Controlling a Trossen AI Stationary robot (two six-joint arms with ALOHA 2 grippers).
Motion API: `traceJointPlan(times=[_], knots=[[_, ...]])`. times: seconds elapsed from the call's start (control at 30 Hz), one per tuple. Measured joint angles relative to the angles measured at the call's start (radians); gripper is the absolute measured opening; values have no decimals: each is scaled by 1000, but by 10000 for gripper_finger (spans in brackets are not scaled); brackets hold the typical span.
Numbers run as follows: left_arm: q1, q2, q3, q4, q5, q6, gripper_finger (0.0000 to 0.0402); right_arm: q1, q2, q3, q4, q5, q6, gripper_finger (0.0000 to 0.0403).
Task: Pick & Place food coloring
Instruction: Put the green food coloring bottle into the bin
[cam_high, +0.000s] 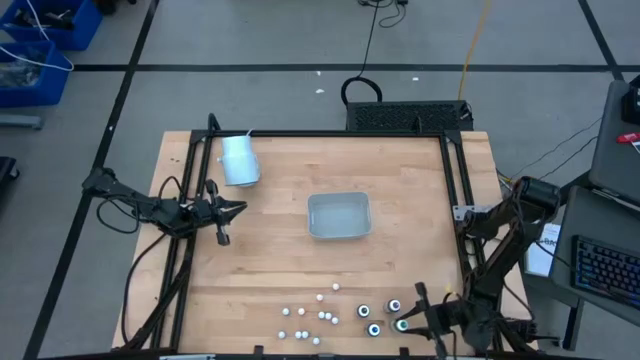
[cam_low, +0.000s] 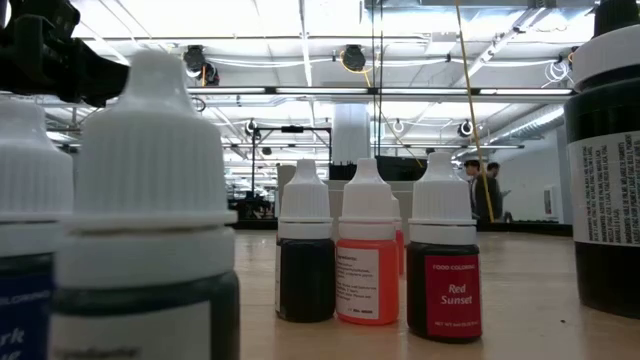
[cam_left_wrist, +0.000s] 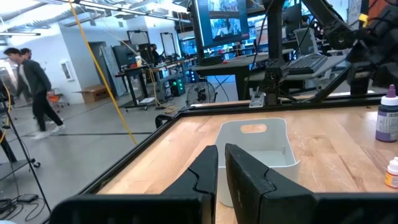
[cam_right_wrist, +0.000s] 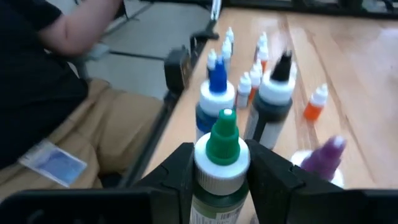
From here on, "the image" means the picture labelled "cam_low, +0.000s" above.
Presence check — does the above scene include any small orange dropper bottle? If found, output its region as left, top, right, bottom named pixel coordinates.
left=334, top=157, right=401, bottom=326

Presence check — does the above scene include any small Red Sunset dropper bottle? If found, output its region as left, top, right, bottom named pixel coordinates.
left=405, top=151, right=484, bottom=344

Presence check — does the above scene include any black frame rig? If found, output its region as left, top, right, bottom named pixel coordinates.
left=251, top=125, right=333, bottom=221

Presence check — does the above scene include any black table frame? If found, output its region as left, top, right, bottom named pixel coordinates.
left=227, top=219, right=575, bottom=237

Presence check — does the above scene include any black hanging cable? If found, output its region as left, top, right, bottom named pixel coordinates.
left=370, top=0, right=376, bottom=156
left=378, top=0, right=385, bottom=156

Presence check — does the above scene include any white column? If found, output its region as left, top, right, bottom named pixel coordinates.
left=332, top=103, right=372, bottom=166

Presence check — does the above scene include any person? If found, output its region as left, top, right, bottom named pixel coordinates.
left=463, top=159, right=484, bottom=221
left=479, top=161, right=512, bottom=224

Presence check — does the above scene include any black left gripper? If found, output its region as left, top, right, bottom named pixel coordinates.
left=0, top=0, right=130, bottom=105

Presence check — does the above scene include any yellow cable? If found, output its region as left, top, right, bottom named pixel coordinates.
left=454, top=0, right=496, bottom=224

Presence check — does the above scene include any small dark blue dropper bottle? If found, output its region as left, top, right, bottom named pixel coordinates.
left=0, top=97, right=75, bottom=360

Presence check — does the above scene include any long ceiling light strip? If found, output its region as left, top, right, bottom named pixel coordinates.
left=187, top=85, right=575, bottom=97

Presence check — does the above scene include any large black-capped colouring bottle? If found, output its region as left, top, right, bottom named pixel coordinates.
left=563, top=0, right=640, bottom=321

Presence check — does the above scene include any small black dropper bottle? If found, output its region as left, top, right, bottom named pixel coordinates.
left=273, top=158, right=337, bottom=324

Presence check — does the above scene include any small dark green dropper bottle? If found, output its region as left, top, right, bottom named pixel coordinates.
left=49, top=48, right=241, bottom=360

